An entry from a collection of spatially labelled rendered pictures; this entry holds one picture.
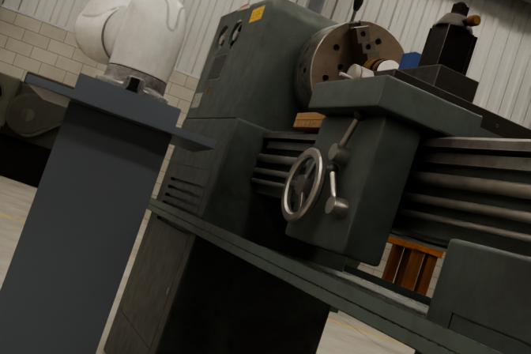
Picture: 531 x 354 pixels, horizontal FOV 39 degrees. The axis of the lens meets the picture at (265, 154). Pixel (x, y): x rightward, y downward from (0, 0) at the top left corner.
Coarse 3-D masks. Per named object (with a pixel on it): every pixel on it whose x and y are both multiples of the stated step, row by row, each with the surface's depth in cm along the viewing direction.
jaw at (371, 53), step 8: (352, 24) 207; (360, 24) 208; (352, 32) 205; (360, 32) 204; (368, 32) 204; (352, 40) 206; (360, 40) 204; (368, 40) 204; (352, 48) 207; (360, 48) 203; (368, 48) 202; (360, 56) 203; (368, 56) 200; (376, 56) 201; (352, 64) 208; (360, 64) 204
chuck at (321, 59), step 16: (320, 32) 212; (336, 32) 205; (384, 32) 211; (320, 48) 204; (336, 48) 206; (384, 48) 211; (400, 48) 213; (304, 64) 208; (320, 64) 204; (336, 64) 206; (304, 80) 207; (320, 80) 204; (336, 80) 206; (304, 96) 209
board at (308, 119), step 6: (300, 114) 191; (306, 114) 188; (312, 114) 184; (318, 114) 181; (300, 120) 190; (306, 120) 187; (312, 120) 183; (318, 120) 180; (294, 126) 192; (300, 126) 188; (306, 126) 185; (312, 126) 182; (318, 126) 178; (312, 132) 190
